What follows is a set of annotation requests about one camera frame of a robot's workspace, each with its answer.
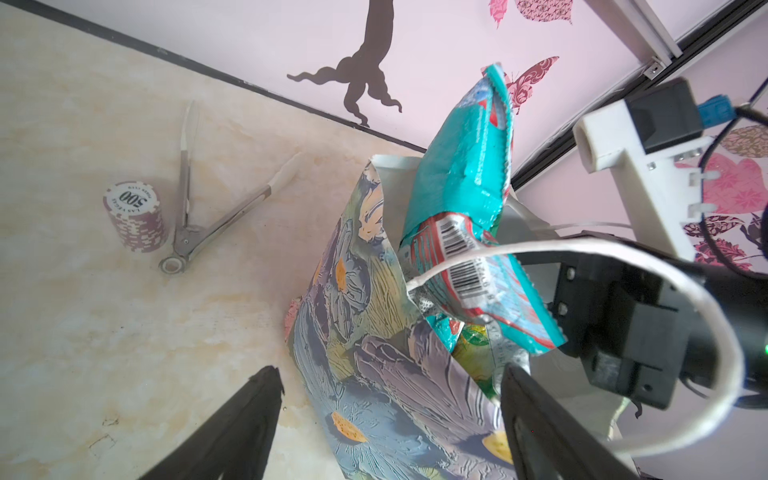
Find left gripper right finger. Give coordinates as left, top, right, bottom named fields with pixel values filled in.
left=500, top=365, right=637, bottom=480

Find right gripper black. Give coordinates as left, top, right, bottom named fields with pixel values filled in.
left=518, top=252, right=767, bottom=410

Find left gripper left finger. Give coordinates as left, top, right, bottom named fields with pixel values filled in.
left=142, top=366, right=284, bottom=479

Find colourful paper bag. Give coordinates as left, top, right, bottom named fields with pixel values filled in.
left=284, top=154, right=746, bottom=480

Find teal snack packet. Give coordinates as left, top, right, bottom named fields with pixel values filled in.
left=399, top=64, right=566, bottom=355

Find metal tongs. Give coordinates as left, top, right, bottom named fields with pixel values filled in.
left=158, top=99, right=304, bottom=276

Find small glass jar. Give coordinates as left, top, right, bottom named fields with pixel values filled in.
left=103, top=181, right=167, bottom=253

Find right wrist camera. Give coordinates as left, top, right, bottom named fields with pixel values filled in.
left=572, top=78, right=736, bottom=261

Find back aluminium rail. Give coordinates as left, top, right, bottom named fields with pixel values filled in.
left=607, top=0, right=683, bottom=80

